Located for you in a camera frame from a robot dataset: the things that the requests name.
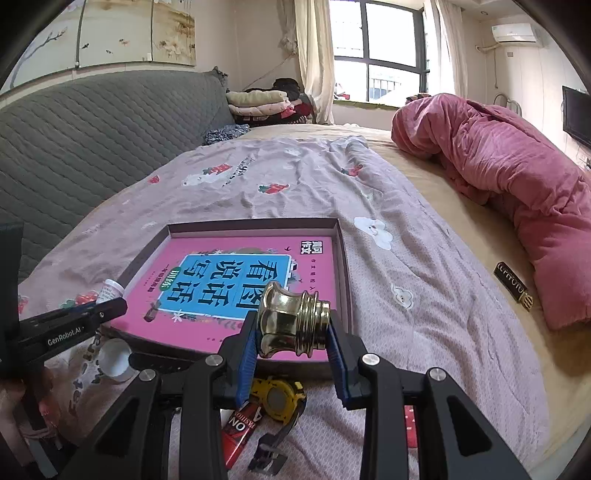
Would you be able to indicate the person's left hand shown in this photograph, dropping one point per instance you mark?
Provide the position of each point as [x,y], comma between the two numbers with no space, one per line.
[29,410]

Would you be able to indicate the floral wall painting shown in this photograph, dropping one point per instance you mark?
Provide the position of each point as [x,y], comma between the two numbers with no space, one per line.
[93,33]

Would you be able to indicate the small white pill bottle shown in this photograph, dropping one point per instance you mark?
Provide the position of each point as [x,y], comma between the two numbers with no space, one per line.
[110,290]

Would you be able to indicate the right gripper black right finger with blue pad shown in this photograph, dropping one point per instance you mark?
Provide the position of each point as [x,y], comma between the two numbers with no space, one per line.
[454,438]

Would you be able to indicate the cream curtain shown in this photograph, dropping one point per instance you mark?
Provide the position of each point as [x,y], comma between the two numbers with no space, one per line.
[307,34]

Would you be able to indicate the yellow black wrist watch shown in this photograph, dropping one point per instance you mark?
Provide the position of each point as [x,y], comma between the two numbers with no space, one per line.
[283,401]

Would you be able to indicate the white plastic bottle cap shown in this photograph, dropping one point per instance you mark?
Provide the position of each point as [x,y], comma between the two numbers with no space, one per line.
[113,360]

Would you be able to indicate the white air conditioner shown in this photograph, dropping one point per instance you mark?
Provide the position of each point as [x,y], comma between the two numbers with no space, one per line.
[516,33]

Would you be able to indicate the brass metal knob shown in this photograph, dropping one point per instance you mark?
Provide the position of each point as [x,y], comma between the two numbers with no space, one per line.
[291,322]

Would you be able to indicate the grey quilted headboard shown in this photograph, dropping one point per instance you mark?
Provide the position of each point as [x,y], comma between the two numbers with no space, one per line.
[67,148]

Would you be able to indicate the black wall television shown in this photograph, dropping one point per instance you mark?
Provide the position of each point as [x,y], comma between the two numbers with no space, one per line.
[577,115]

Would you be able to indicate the red black lighter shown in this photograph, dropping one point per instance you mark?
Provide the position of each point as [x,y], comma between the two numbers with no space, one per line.
[237,431]

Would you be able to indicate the stack of folded blankets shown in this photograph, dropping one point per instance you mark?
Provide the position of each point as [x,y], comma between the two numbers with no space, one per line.
[283,103]

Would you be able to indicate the black gold lettered case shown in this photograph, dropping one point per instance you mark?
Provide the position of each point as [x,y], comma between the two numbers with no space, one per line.
[514,285]

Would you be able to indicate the pink crumpled quilt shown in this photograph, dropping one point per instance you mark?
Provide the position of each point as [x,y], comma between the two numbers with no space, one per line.
[496,158]

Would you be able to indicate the black framed window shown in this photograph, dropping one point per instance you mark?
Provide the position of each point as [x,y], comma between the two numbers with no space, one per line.
[380,51]

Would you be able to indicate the pink blue children's book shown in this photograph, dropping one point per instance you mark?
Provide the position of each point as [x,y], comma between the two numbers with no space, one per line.
[192,292]

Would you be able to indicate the grey cardboard box tray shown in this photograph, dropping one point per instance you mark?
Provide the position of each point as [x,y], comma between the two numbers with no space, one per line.
[248,227]

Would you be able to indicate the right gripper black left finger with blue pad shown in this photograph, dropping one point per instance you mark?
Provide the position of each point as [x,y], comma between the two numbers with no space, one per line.
[131,441]

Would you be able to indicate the dark patterned cloth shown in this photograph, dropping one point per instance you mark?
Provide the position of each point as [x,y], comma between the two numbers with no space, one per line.
[225,133]

